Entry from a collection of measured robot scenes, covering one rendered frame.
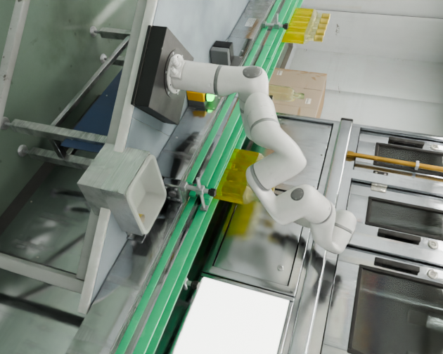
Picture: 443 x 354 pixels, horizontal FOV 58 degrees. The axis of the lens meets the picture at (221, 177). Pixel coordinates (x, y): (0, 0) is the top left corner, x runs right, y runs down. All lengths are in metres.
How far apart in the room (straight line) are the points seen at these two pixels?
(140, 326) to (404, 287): 0.89
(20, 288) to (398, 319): 1.35
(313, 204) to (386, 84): 6.29
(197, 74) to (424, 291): 1.05
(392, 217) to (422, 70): 6.19
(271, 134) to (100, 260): 0.64
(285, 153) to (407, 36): 6.80
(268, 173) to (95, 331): 0.67
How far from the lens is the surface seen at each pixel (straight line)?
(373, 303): 1.52
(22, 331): 1.65
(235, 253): 1.52
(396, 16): 7.60
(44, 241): 1.80
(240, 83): 1.23
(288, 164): 1.06
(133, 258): 1.36
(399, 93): 7.19
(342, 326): 1.47
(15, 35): 1.69
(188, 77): 1.30
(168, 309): 1.35
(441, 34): 7.78
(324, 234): 1.24
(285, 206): 1.11
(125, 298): 1.30
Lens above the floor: 1.39
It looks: 16 degrees down
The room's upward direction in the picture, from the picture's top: 101 degrees clockwise
